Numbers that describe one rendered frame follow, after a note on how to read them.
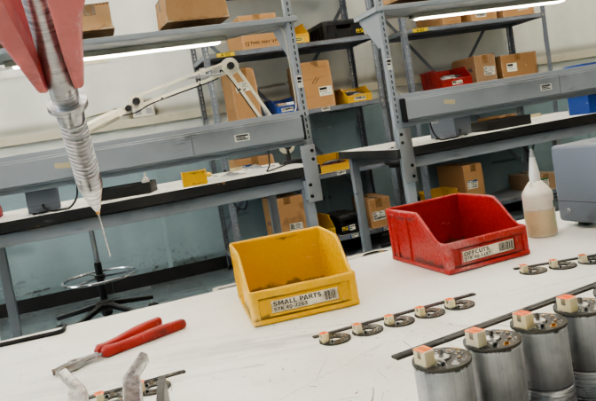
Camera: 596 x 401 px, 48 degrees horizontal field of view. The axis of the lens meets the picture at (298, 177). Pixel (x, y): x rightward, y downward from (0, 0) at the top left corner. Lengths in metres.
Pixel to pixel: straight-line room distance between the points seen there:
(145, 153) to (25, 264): 2.32
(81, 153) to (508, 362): 0.20
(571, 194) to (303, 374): 0.46
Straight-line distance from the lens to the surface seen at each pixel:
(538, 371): 0.32
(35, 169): 2.56
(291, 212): 4.46
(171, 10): 2.68
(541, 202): 0.79
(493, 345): 0.30
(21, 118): 4.71
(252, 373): 0.49
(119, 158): 2.56
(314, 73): 4.56
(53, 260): 4.73
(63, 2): 0.24
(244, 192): 2.69
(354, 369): 0.47
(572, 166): 0.82
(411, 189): 2.95
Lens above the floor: 0.92
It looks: 4 degrees down
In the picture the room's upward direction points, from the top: 9 degrees counter-clockwise
